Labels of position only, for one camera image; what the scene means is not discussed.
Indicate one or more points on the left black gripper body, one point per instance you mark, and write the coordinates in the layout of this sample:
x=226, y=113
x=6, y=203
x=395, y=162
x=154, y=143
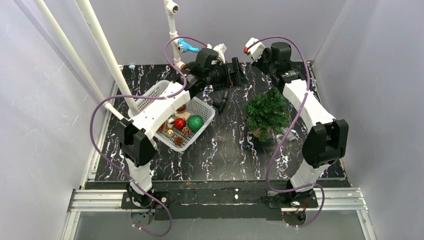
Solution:
x=234, y=73

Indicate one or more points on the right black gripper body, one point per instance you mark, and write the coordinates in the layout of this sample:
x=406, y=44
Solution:
x=262, y=62

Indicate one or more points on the small green christmas tree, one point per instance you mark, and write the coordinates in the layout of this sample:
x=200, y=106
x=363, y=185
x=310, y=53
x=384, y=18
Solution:
x=267, y=112

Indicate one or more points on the red glitter ornament ball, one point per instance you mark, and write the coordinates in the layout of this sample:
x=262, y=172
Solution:
x=179, y=123

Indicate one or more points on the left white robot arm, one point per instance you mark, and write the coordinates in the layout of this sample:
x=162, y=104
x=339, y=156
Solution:
x=136, y=135

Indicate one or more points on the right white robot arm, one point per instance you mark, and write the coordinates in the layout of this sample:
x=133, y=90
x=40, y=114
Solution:
x=326, y=141

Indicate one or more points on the black cylindrical marker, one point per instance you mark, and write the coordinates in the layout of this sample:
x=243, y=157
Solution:
x=223, y=102

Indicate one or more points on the blue pipe valve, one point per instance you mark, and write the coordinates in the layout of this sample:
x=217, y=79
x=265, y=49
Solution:
x=183, y=47

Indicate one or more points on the green glitter ornament ball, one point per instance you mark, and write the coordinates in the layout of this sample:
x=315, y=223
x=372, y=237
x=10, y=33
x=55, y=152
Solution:
x=195, y=122

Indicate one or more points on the frosted pine cone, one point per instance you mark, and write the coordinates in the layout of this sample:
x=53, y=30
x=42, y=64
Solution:
x=186, y=131

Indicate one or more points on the white plastic basket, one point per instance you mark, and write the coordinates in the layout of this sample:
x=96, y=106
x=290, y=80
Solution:
x=157, y=116

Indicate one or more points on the gold ornament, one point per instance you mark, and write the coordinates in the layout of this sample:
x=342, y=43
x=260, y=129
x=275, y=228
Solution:
x=170, y=133

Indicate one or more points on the brown pine cone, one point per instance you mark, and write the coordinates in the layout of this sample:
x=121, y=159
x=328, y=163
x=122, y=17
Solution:
x=178, y=141

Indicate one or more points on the white pvc pipe stand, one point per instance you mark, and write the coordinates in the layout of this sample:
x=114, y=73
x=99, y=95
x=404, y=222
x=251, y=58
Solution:
x=171, y=9

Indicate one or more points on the thick white diagonal pole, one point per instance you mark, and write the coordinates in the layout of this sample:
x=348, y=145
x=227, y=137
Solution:
x=102, y=43

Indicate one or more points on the thin white diagonal pole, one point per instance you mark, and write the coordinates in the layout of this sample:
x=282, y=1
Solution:
x=70, y=49

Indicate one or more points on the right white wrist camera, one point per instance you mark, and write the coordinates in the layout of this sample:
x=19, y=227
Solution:
x=254, y=48

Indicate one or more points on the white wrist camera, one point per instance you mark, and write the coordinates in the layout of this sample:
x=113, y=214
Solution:
x=221, y=49
x=254, y=48

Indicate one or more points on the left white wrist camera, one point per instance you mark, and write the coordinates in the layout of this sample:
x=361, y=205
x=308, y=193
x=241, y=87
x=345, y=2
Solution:
x=221, y=49

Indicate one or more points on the aluminium frame rail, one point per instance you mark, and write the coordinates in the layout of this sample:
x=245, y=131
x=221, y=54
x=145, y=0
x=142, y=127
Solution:
x=92, y=196

